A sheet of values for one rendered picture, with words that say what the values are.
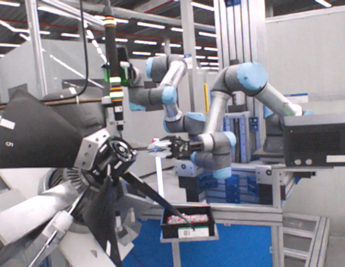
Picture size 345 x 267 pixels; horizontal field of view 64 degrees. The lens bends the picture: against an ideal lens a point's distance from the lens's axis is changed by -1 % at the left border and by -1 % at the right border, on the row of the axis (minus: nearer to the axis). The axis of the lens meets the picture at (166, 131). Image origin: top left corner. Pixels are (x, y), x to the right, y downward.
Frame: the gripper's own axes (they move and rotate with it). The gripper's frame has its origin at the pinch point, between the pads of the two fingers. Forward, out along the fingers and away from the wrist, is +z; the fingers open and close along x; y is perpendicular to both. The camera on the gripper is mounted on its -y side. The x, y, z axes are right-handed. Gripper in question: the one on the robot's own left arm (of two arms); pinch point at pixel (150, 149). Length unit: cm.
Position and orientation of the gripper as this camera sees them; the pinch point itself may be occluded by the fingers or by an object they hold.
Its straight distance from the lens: 109.8
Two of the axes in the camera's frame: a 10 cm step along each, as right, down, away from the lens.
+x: 0.6, 9.8, 2.1
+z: -9.5, 1.2, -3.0
